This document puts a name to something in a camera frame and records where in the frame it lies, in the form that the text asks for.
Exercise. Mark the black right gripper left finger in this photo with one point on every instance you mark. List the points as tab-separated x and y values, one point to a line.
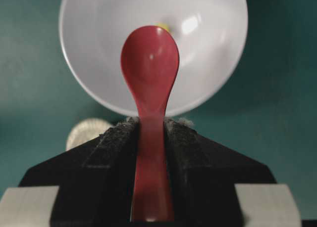
95	179

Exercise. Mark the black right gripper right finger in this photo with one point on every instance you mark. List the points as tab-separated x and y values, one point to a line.
202	176

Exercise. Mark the red plastic spoon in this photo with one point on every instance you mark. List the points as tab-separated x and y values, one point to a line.
149	63

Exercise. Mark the yellow hexagonal prism block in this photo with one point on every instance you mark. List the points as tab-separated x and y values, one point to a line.
164	26

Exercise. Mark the white round bowl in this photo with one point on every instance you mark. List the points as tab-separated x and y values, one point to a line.
210	35

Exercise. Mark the speckled egg-shaped dish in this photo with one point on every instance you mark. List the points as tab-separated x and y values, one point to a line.
85	131

